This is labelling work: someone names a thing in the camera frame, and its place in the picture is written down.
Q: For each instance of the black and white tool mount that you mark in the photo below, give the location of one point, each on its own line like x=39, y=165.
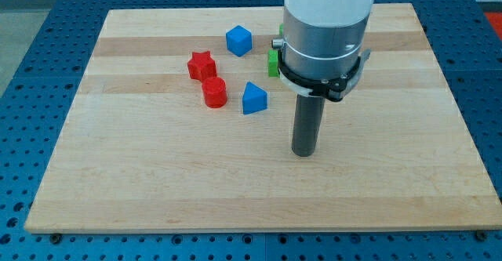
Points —
x=334, y=89

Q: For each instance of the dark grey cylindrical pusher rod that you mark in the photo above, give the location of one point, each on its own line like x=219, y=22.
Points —
x=307, y=121

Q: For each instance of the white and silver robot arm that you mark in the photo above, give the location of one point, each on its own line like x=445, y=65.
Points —
x=320, y=58

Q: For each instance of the blue triangle block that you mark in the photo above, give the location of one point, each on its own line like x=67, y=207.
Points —
x=254, y=99

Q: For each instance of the green block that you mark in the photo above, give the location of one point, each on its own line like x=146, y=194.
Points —
x=272, y=63

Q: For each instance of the red cylinder block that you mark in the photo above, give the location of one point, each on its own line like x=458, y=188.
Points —
x=214, y=92

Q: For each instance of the blue cube block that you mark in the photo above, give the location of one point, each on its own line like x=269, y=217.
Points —
x=239, y=41

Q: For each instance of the red star block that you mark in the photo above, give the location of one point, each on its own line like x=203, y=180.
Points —
x=201, y=66

